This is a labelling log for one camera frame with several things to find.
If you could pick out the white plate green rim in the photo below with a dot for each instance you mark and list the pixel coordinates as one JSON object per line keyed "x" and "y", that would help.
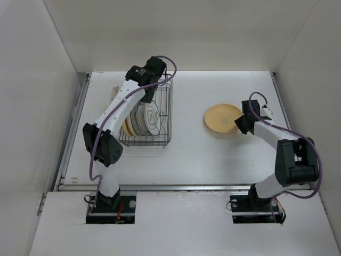
{"x": 152, "y": 118}

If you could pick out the aluminium table rail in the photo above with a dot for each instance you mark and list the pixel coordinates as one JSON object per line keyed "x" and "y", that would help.
{"x": 197, "y": 158}

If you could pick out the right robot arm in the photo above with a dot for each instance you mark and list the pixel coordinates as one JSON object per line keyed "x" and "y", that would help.
{"x": 296, "y": 158}

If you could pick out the white bowl green band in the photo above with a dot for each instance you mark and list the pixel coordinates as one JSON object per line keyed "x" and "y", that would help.
{"x": 139, "y": 118}

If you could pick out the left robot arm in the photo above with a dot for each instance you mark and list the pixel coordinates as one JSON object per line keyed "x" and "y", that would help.
{"x": 100, "y": 137}

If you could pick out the tan plastic plate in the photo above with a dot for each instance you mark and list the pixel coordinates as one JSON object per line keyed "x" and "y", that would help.
{"x": 220, "y": 118}

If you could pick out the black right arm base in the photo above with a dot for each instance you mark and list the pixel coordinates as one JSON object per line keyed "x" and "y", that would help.
{"x": 267, "y": 211}

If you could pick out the grey wire dish rack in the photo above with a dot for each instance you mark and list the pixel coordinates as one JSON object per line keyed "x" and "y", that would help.
{"x": 163, "y": 99}

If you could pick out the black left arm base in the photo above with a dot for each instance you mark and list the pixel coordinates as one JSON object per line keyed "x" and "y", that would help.
{"x": 122, "y": 213}

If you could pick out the yellow plate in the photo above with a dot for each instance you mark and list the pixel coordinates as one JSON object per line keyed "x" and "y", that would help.
{"x": 126, "y": 128}

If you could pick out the cream white plate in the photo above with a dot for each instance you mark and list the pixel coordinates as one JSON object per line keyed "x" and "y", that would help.
{"x": 131, "y": 127}

